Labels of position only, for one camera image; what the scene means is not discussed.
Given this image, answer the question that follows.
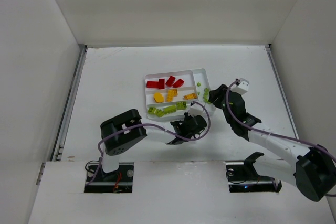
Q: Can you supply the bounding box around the lime green studded brick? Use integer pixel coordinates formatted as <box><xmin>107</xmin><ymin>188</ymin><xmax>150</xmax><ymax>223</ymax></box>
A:
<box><xmin>176</xmin><ymin>102</ymin><xmax>187</xmax><ymax>110</ymax></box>

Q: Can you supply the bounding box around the yellow lego brick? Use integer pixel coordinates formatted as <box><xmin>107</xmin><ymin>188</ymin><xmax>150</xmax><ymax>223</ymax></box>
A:
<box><xmin>183</xmin><ymin>93</ymin><xmax>198</xmax><ymax>100</ymax></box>

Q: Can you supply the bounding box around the lime green lego brick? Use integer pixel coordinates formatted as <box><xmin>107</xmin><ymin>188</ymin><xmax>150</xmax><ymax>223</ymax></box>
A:
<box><xmin>163</xmin><ymin>105</ymin><xmax>177</xmax><ymax>114</ymax></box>

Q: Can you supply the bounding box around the large lime green lego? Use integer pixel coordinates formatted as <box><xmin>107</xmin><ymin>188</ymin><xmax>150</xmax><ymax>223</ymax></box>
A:
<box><xmin>148</xmin><ymin>107</ymin><xmax>165</xmax><ymax>117</ymax></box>

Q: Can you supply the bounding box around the white divided tray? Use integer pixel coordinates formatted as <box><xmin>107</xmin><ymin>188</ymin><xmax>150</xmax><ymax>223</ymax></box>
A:
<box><xmin>144</xmin><ymin>68</ymin><xmax>215</xmax><ymax>122</ymax></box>

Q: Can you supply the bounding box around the yellow and red lego stack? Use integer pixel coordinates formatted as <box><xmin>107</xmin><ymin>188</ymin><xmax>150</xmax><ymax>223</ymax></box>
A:
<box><xmin>166</xmin><ymin>89</ymin><xmax>178</xmax><ymax>102</ymax></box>

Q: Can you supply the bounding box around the red rounded lego brick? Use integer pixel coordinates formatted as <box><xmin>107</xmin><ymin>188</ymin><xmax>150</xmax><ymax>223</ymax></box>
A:
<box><xmin>172</xmin><ymin>79</ymin><xmax>184</xmax><ymax>88</ymax></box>

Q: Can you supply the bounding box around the yellow rounded lego piece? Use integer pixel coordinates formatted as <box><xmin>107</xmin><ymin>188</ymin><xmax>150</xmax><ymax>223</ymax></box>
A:
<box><xmin>153</xmin><ymin>92</ymin><xmax>164</xmax><ymax>103</ymax></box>

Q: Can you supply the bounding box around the red curved lego piece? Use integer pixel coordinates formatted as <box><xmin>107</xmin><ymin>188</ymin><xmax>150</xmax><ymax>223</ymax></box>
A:
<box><xmin>165</xmin><ymin>76</ymin><xmax>176</xmax><ymax>87</ymax></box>

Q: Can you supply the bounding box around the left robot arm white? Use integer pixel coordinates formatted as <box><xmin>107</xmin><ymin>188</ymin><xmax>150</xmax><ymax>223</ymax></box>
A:
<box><xmin>98</xmin><ymin>109</ymin><xmax>211</xmax><ymax>173</ymax></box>

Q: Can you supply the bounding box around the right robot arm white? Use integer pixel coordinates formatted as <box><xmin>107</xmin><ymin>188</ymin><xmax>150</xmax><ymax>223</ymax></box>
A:
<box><xmin>208</xmin><ymin>79</ymin><xmax>335</xmax><ymax>202</ymax></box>

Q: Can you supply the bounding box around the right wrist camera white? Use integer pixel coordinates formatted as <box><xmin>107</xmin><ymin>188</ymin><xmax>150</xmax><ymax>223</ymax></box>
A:
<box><xmin>232</xmin><ymin>78</ymin><xmax>249</xmax><ymax>95</ymax></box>

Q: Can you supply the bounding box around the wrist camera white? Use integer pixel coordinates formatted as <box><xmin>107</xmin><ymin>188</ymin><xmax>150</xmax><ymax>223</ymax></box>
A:
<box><xmin>232</xmin><ymin>78</ymin><xmax>249</xmax><ymax>95</ymax></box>
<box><xmin>188</xmin><ymin>103</ymin><xmax>204</xmax><ymax>116</ymax></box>

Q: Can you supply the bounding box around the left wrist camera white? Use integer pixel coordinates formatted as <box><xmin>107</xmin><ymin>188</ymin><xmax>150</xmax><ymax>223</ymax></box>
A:
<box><xmin>188</xmin><ymin>103</ymin><xmax>204</xmax><ymax>116</ymax></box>

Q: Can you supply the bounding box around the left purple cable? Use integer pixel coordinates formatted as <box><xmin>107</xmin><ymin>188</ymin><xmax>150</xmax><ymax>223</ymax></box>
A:
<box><xmin>86</xmin><ymin>100</ymin><xmax>212</xmax><ymax>187</ymax></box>

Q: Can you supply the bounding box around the purple cable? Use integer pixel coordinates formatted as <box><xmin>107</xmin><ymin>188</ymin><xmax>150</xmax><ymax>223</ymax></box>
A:
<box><xmin>86</xmin><ymin>100</ymin><xmax>212</xmax><ymax>187</ymax></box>
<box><xmin>225</xmin><ymin>79</ymin><xmax>336</xmax><ymax>197</ymax></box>

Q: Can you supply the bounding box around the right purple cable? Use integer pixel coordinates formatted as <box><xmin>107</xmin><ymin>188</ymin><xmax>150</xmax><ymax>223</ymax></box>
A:
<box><xmin>225</xmin><ymin>79</ymin><xmax>336</xmax><ymax>197</ymax></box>

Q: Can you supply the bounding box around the right aluminium rail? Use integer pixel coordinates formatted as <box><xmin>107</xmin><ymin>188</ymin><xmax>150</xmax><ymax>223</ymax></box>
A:
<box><xmin>265</xmin><ymin>44</ymin><xmax>299</xmax><ymax>138</ymax></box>

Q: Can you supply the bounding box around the aluminium rail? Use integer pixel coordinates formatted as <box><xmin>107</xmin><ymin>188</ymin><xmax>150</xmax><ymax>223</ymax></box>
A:
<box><xmin>265</xmin><ymin>44</ymin><xmax>299</xmax><ymax>138</ymax></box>
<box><xmin>48</xmin><ymin>44</ymin><xmax>88</xmax><ymax>162</ymax></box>

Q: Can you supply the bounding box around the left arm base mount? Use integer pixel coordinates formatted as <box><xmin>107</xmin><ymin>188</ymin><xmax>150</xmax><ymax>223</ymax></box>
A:
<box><xmin>83</xmin><ymin>161</ymin><xmax>134</xmax><ymax>194</ymax></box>

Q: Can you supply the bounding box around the left aluminium rail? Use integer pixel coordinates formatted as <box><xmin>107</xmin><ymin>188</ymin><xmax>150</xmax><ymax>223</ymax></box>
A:
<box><xmin>48</xmin><ymin>44</ymin><xmax>88</xmax><ymax>162</ymax></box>

